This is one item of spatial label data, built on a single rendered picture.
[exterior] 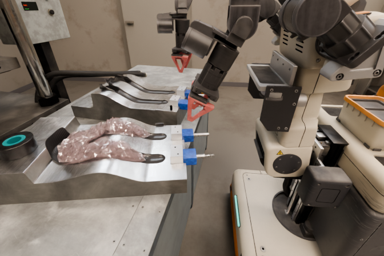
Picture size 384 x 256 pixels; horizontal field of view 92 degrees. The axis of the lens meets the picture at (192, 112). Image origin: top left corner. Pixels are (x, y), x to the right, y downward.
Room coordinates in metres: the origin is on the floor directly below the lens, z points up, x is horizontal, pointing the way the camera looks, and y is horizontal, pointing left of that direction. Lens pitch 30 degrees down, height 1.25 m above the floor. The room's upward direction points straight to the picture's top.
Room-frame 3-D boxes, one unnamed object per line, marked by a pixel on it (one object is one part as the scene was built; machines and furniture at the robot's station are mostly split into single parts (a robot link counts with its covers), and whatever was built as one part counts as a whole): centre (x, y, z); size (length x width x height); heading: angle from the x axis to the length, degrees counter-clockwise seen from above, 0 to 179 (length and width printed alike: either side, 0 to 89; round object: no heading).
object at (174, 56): (0.79, 0.04, 1.05); 0.07 x 0.07 x 0.09; 77
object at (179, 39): (0.81, 0.04, 1.12); 0.10 x 0.07 x 0.07; 167
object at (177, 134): (0.53, 0.01, 0.85); 0.13 x 0.05 x 0.05; 94
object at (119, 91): (0.80, 0.26, 0.92); 0.35 x 0.16 x 0.09; 77
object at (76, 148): (0.46, 0.27, 0.90); 0.26 x 0.18 x 0.08; 94
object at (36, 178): (0.45, 0.27, 0.85); 0.50 x 0.26 x 0.11; 94
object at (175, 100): (0.70, 0.02, 0.89); 0.13 x 0.05 x 0.05; 77
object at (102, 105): (0.82, 0.27, 0.87); 0.50 x 0.26 x 0.14; 77
